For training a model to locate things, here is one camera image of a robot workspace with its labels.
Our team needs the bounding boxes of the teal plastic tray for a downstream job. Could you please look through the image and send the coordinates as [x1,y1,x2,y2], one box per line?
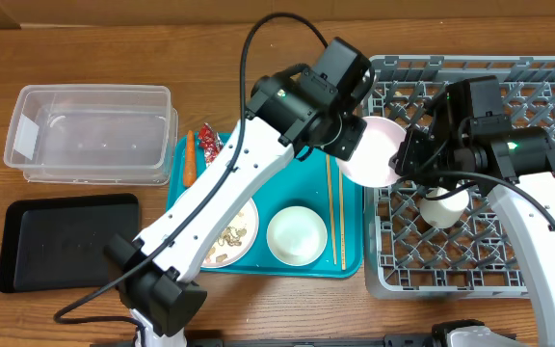
[165,132,364,280]

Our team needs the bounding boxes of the clear plastic bin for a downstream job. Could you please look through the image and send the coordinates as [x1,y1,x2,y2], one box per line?
[3,84,178,186]

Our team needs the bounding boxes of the white bowl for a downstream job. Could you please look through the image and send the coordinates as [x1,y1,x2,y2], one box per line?
[266,206,328,267]

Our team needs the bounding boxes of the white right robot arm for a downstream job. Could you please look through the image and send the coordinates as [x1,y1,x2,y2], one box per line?
[389,76,555,346]

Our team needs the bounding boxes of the orange carrot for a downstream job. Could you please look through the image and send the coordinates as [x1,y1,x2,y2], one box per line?
[182,130,198,187]

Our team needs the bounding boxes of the red snack wrapper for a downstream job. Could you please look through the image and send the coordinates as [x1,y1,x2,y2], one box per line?
[198,122,224,166]

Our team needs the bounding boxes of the pink plate with food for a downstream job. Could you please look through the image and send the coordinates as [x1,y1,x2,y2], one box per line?
[201,199,259,269]

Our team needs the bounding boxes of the black tray bin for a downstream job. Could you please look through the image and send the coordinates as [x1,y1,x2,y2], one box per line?
[0,193,141,293]

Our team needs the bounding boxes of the pink bowl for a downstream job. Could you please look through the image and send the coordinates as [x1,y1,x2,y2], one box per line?
[335,117,406,188]

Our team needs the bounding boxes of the wooden chopstick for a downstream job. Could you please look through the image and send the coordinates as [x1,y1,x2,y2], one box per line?
[326,154,337,265]
[338,167,346,271]

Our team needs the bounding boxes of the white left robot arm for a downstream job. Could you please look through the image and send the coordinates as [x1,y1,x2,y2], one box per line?
[104,38,374,346]

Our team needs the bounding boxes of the black rail at table edge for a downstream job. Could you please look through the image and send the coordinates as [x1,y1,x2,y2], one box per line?
[89,318,519,347]

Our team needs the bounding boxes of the grey dishwasher rack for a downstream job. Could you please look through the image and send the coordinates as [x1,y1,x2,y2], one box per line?
[362,55,555,299]

